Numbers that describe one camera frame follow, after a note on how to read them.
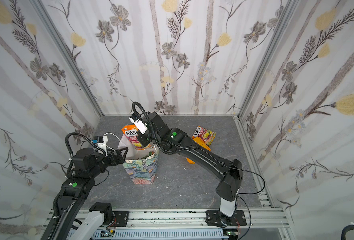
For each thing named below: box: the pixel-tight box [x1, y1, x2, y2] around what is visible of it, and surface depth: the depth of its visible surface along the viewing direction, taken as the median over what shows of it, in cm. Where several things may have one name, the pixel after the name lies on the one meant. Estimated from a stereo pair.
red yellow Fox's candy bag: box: [121, 124, 146, 150], surface depth 75 cm
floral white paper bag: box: [118, 134, 159, 184], surface depth 74 cm
